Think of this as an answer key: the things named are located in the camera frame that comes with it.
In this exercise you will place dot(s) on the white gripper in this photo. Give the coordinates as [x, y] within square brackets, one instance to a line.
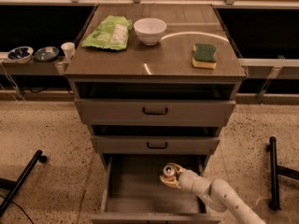
[187, 179]

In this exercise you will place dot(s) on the orange soda can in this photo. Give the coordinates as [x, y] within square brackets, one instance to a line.
[169, 171]

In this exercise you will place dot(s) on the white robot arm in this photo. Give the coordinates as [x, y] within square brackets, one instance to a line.
[217, 194]

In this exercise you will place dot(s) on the bottom grey drawer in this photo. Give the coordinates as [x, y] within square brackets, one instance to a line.
[134, 193]

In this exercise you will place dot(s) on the grey drawer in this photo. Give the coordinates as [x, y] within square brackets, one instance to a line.
[154, 112]
[134, 193]
[154, 145]

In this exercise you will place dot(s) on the middle grey drawer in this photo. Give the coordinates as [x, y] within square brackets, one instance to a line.
[154, 145]

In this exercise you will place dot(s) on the grey drawer cabinet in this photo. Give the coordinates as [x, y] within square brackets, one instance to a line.
[160, 72]

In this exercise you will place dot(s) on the top grey drawer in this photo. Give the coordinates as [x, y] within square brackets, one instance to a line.
[154, 112]

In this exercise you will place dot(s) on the black right stand leg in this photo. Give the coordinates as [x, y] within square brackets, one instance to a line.
[277, 170]

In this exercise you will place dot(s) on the black stand leg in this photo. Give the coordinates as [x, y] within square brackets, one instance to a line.
[277, 170]
[13, 187]

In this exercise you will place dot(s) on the green yellow sponge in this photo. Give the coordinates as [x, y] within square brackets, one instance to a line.
[204, 56]

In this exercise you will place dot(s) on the green chip bag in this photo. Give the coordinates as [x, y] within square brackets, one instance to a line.
[111, 33]

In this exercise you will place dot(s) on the white paper cup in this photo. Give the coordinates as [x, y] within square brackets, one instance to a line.
[69, 50]

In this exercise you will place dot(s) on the black left stand leg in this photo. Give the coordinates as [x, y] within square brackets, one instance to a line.
[13, 187]

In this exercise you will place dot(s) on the dark blue bowl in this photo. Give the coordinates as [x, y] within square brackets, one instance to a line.
[47, 54]

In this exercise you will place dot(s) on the grey side shelf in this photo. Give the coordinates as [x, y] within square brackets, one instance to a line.
[33, 67]

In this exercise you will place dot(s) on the blue white bowl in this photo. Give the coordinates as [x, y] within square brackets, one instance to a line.
[20, 54]

